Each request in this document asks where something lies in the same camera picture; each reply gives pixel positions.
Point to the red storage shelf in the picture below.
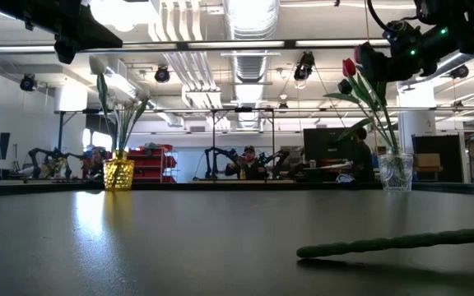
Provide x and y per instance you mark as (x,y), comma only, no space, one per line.
(150,162)

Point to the black background robot arm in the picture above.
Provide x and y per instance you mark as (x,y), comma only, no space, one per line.
(278,162)
(220,156)
(52,158)

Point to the black table mat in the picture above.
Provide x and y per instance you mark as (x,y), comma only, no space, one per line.
(179,246)

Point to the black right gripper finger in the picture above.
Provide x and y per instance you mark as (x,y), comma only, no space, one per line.
(379,72)
(375,53)

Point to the red artificial tulip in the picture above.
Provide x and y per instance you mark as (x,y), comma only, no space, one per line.
(349,67)
(357,53)

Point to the black ceiling spotlight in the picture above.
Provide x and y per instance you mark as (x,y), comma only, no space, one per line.
(460,72)
(305,66)
(28,83)
(162,75)

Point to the green stem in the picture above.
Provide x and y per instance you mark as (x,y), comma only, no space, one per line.
(385,242)

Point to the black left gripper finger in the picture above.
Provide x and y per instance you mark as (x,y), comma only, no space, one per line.
(97,42)
(97,26)

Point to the clear glass vase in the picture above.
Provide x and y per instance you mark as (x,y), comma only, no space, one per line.
(395,177)

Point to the silver ventilation duct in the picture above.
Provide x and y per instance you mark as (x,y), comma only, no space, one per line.
(251,24)

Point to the brown cardboard box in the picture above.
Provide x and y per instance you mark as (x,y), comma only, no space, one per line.
(427,162)

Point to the red tulip with green stem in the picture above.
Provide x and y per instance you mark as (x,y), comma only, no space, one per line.
(345,87)

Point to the person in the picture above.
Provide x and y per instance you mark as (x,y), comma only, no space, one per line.
(247,166)
(95,164)
(362,158)

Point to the yellow glass vase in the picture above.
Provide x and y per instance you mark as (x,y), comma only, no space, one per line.
(118,174)

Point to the black cabinet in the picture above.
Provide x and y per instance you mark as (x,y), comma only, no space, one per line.
(453,148)

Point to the black background station frame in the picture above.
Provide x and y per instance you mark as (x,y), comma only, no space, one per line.
(213,135)

